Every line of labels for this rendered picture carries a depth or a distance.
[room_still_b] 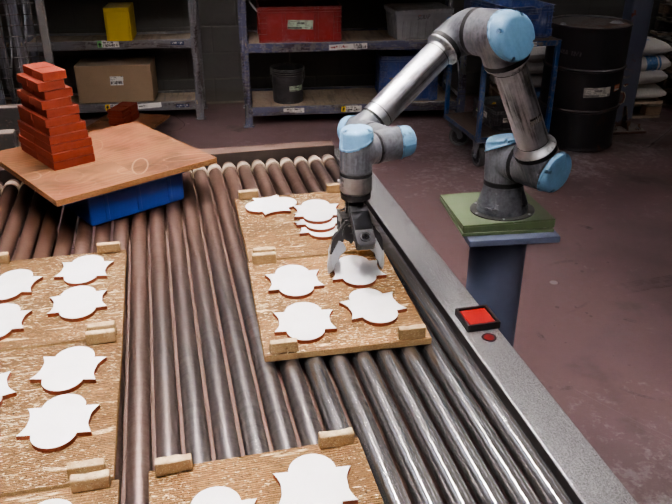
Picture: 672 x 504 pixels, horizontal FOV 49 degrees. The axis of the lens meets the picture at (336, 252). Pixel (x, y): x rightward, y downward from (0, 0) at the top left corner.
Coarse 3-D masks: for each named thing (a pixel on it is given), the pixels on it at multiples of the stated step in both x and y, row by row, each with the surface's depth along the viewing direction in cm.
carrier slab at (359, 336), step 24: (264, 264) 181; (288, 264) 181; (312, 264) 181; (384, 264) 181; (264, 288) 171; (336, 288) 171; (360, 288) 171; (384, 288) 171; (264, 312) 161; (336, 312) 161; (408, 312) 161; (264, 336) 153; (336, 336) 153; (360, 336) 153; (384, 336) 153; (264, 360) 147
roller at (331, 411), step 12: (240, 168) 248; (252, 180) 237; (312, 360) 148; (312, 372) 145; (324, 372) 144; (312, 384) 143; (324, 384) 141; (324, 396) 138; (336, 396) 139; (324, 408) 135; (336, 408) 134; (324, 420) 134; (336, 420) 131
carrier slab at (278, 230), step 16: (320, 192) 223; (240, 208) 212; (240, 224) 203; (256, 224) 202; (272, 224) 202; (288, 224) 202; (256, 240) 193; (272, 240) 193; (288, 240) 193; (304, 240) 193; (320, 240) 193; (288, 256) 185; (304, 256) 186
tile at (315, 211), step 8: (312, 200) 210; (320, 200) 210; (296, 208) 205; (304, 208) 205; (312, 208) 205; (320, 208) 205; (328, 208) 205; (336, 208) 207; (296, 216) 200; (304, 216) 200; (312, 216) 200; (320, 216) 200; (328, 216) 200; (336, 216) 201
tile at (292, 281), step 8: (280, 272) 175; (288, 272) 175; (296, 272) 175; (304, 272) 175; (312, 272) 175; (272, 280) 172; (280, 280) 172; (288, 280) 172; (296, 280) 172; (304, 280) 172; (312, 280) 172; (272, 288) 169; (280, 288) 169; (288, 288) 169; (296, 288) 169; (304, 288) 169; (312, 288) 169; (320, 288) 170; (288, 296) 166; (296, 296) 166; (304, 296) 166
